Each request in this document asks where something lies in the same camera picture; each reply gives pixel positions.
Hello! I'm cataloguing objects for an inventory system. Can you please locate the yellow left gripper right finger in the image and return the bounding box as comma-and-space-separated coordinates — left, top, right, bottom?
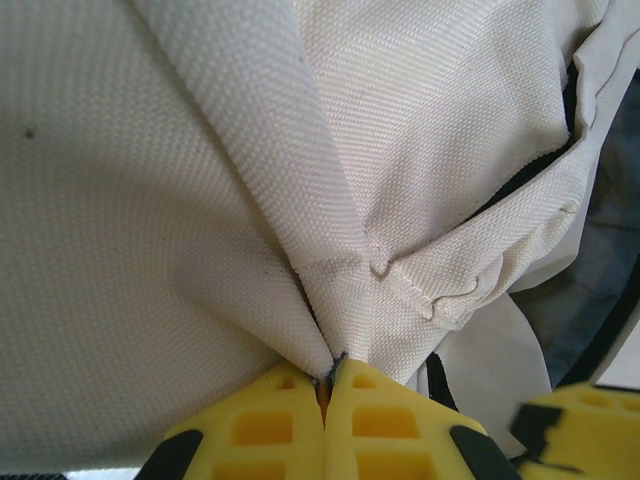
323, 358, 517, 480

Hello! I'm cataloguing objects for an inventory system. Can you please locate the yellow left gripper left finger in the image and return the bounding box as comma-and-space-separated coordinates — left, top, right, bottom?
141, 361, 328, 480

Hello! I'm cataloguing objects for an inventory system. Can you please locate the cream canvas backpack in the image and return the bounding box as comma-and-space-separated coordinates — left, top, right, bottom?
0, 0, 640, 476

